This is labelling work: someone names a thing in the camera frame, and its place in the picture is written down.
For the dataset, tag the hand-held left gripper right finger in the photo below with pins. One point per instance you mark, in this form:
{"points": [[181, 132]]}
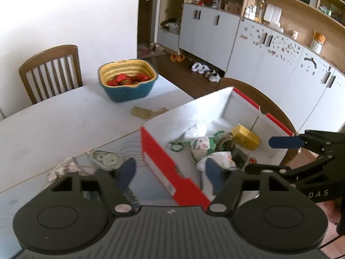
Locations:
{"points": [[214, 175]]}

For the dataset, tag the wooden slat-back chair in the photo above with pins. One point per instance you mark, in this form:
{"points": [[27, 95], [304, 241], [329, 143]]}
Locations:
{"points": [[48, 52]]}

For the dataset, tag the white printed plastic bag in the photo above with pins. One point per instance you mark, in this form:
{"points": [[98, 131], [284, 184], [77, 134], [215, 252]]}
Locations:
{"points": [[225, 159]]}

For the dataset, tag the clear plastic tape package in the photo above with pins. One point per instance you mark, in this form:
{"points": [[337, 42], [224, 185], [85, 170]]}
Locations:
{"points": [[106, 159]]}

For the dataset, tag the orange topped jar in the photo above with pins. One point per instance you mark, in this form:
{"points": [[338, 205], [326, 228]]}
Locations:
{"points": [[318, 43]]}

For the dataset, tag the green white packet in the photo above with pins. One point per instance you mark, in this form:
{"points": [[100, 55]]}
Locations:
{"points": [[200, 144]]}

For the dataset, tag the yellow box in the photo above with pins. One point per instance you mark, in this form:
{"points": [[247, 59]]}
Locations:
{"points": [[245, 137]]}

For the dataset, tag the white cabinet row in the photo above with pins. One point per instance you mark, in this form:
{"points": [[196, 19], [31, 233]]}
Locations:
{"points": [[210, 37]]}

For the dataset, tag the brown cardboard piece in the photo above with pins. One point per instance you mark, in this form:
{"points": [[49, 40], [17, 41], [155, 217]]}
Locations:
{"points": [[142, 112]]}

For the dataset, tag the pair of white slippers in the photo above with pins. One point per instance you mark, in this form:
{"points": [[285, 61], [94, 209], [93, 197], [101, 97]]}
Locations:
{"points": [[199, 68]]}

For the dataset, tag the red and white cardboard box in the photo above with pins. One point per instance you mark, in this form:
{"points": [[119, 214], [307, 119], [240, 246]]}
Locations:
{"points": [[161, 156]]}

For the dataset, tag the white storage containers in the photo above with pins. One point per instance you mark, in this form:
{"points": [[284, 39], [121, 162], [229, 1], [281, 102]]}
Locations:
{"points": [[273, 13]]}

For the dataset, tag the tall glass jar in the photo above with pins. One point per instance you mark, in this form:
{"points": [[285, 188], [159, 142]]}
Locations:
{"points": [[262, 8]]}

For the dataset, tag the dark crumpled packet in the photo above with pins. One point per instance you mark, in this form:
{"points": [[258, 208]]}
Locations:
{"points": [[240, 157]]}

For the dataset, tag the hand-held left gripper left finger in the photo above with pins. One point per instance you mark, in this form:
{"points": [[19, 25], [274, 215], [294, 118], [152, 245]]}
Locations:
{"points": [[126, 172]]}

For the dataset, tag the white crumpled tissue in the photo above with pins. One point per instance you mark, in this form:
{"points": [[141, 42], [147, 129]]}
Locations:
{"points": [[198, 129]]}

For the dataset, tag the pair of orange slippers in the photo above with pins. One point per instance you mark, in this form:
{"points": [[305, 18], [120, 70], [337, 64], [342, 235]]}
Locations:
{"points": [[177, 57]]}

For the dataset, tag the red strawberries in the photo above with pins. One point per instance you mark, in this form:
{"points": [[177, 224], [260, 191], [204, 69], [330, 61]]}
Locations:
{"points": [[121, 79]]}

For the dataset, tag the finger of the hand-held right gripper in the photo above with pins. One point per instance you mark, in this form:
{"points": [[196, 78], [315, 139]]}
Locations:
{"points": [[302, 170], [285, 142]]}

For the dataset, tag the wooden shelf unit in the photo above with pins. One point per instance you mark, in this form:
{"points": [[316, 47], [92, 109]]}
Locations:
{"points": [[299, 19]]}

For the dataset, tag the red doormat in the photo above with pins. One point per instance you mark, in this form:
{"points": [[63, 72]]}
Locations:
{"points": [[147, 52]]}

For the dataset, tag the wooden curved-back chair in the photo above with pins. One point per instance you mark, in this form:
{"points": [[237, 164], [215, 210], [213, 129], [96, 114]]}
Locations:
{"points": [[250, 89]]}

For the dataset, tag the blue basket with yellow strainer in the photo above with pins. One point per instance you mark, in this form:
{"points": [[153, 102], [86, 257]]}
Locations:
{"points": [[126, 93]]}

